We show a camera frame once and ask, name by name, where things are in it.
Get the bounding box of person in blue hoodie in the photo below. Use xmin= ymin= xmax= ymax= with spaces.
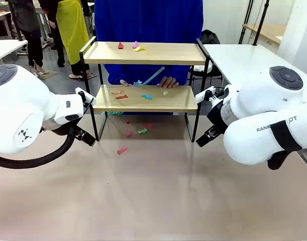
xmin=94 ymin=0 xmax=204 ymax=116

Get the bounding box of person in black clothes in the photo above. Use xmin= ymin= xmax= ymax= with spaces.
xmin=9 ymin=0 xmax=50 ymax=76

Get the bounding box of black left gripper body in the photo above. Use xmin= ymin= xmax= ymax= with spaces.
xmin=40 ymin=119 xmax=81 ymax=136

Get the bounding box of black frame wooden shelf rack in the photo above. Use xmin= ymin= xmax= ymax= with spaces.
xmin=79 ymin=36 xmax=211 ymax=143

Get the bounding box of light wooden table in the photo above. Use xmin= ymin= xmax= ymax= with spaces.
xmin=242 ymin=24 xmax=287 ymax=46

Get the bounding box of black tripod stand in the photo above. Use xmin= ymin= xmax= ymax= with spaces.
xmin=238 ymin=0 xmax=254 ymax=45
xmin=252 ymin=0 xmax=269 ymax=46

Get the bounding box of person's right forearm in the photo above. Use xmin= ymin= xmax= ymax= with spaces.
xmin=107 ymin=64 xmax=130 ymax=85

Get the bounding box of white desk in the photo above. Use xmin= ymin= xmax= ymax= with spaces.
xmin=0 ymin=39 xmax=28 ymax=65

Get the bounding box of black sleeved arm cable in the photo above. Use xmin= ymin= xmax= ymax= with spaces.
xmin=0 ymin=123 xmax=78 ymax=169

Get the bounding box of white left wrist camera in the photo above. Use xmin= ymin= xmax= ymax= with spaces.
xmin=74 ymin=87 xmax=96 ymax=106

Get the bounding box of black chair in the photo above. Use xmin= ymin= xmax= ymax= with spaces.
xmin=188 ymin=29 xmax=223 ymax=88

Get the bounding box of person's left hand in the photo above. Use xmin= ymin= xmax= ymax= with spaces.
xmin=157 ymin=76 xmax=180 ymax=89

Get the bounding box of teal chenille duster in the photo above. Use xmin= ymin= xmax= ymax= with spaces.
xmin=101 ymin=66 xmax=166 ymax=116

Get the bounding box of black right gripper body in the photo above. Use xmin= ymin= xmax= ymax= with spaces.
xmin=206 ymin=99 xmax=229 ymax=134

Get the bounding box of large white table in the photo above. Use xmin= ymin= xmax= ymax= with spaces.
xmin=202 ymin=44 xmax=294 ymax=87

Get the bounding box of black velcro strap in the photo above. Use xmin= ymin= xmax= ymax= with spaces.
xmin=270 ymin=120 xmax=303 ymax=152

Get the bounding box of person's left forearm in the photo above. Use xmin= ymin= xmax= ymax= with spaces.
xmin=165 ymin=64 xmax=192 ymax=84

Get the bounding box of brown floor mat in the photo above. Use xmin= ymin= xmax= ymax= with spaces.
xmin=34 ymin=70 xmax=59 ymax=80

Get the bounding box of person in yellow apron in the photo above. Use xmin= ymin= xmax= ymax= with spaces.
xmin=41 ymin=0 xmax=97 ymax=82

